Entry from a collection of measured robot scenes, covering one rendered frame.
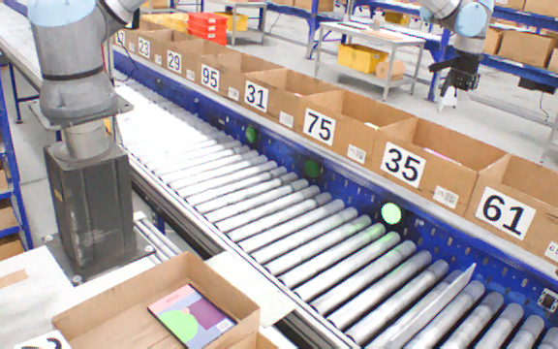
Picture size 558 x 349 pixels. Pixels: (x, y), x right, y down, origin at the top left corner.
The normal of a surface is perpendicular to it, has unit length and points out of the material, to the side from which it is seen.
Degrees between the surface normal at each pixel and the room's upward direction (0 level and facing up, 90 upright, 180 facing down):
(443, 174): 90
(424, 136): 90
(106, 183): 90
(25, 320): 0
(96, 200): 90
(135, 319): 0
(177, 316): 0
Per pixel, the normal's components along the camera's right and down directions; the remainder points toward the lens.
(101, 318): 0.74, 0.35
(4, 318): 0.09, -0.88
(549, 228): -0.74, 0.25
